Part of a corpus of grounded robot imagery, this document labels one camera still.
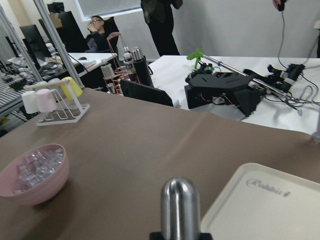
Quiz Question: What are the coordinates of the black device with rod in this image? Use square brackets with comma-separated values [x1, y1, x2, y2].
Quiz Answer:
[184, 48, 305, 117]

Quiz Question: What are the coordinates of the steel muddler black tip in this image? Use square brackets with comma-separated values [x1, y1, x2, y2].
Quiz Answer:
[160, 177, 201, 240]

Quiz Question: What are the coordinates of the white cup in rack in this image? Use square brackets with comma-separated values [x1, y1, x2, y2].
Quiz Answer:
[21, 90, 39, 114]

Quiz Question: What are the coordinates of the pink bowl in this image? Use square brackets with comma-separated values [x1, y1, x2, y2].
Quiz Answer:
[0, 143, 70, 206]

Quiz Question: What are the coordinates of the pile of ice cubes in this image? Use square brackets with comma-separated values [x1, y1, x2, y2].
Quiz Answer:
[13, 147, 65, 195]

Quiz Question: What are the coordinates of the yellow cup in rack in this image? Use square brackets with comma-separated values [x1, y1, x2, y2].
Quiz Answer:
[60, 76, 83, 100]

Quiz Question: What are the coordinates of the white cup rack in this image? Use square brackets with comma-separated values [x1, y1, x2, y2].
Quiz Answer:
[23, 78, 90, 127]

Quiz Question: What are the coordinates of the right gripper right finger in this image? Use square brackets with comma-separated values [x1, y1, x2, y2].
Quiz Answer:
[199, 232, 213, 240]

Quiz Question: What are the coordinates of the cream rabbit tray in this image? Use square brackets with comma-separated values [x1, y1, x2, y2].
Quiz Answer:
[201, 163, 320, 240]

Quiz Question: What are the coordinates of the standing person in black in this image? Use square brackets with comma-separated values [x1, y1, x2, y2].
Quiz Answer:
[140, 0, 183, 56]

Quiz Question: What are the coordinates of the aluminium frame post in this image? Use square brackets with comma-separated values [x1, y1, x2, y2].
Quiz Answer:
[33, 0, 85, 89]

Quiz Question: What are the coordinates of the pink cup in rack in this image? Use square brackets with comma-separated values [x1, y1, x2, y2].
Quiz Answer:
[36, 88, 57, 113]

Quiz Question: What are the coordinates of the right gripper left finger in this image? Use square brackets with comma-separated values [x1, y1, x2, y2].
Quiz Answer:
[149, 232, 162, 240]

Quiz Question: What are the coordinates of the seated person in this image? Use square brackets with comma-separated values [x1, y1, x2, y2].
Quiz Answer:
[85, 15, 119, 53]

